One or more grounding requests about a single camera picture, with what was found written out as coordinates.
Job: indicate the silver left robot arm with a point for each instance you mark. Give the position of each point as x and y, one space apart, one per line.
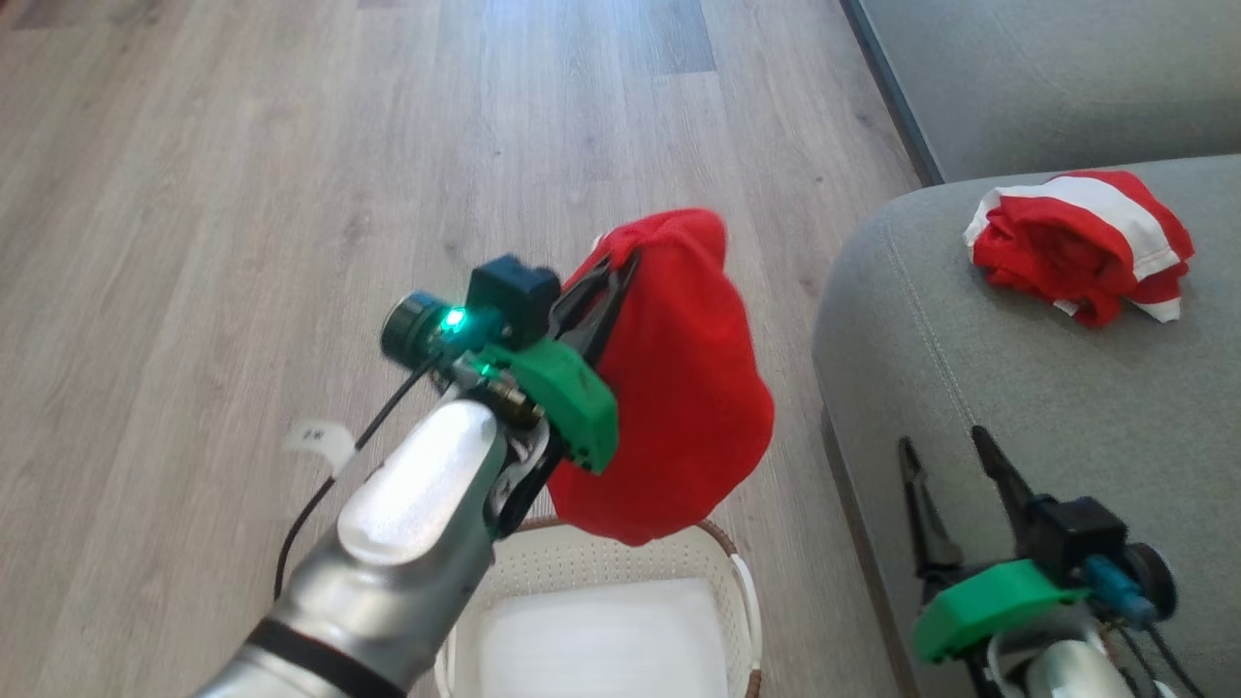
407 543

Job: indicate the grey fabric sofa seat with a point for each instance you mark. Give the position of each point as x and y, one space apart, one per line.
1066 388

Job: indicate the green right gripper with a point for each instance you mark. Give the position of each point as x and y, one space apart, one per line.
989 601

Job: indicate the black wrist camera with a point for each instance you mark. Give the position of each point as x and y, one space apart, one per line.
1076 538
514 296

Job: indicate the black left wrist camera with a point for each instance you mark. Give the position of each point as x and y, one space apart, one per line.
514 296

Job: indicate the white brown laundry basket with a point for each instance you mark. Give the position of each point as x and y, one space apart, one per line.
742 582

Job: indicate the white cloth basket liner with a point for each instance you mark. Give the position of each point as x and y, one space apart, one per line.
601 640

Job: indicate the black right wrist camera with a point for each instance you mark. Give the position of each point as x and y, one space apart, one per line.
1076 538

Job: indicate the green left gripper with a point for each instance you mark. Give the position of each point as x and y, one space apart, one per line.
572 397

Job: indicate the plain red garment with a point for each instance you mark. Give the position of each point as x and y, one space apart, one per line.
679 407

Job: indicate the grey fabric sofa section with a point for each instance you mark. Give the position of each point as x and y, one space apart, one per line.
1066 78

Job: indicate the red white striped jersey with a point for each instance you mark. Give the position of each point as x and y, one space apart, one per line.
1057 252

